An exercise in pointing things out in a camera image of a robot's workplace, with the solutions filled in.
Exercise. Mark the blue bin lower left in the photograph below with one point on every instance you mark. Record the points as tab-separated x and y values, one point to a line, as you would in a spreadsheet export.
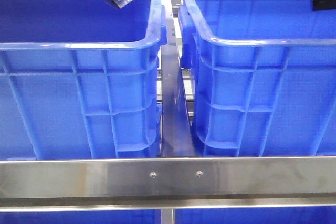
114	216

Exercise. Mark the blue plastic bin front right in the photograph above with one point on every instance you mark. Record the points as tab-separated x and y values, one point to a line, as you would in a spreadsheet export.
263	73

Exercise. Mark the blue bin lower right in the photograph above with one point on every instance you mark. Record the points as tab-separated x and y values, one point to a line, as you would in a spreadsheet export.
324	214

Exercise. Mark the stainless steel front rail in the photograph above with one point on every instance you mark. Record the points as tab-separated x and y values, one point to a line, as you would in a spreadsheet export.
163	183

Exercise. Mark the blue plastic bin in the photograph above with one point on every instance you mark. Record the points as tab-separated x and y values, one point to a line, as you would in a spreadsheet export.
78	79
263	73

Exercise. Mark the blue plastic bin front left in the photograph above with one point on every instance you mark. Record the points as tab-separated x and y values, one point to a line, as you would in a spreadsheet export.
78	79

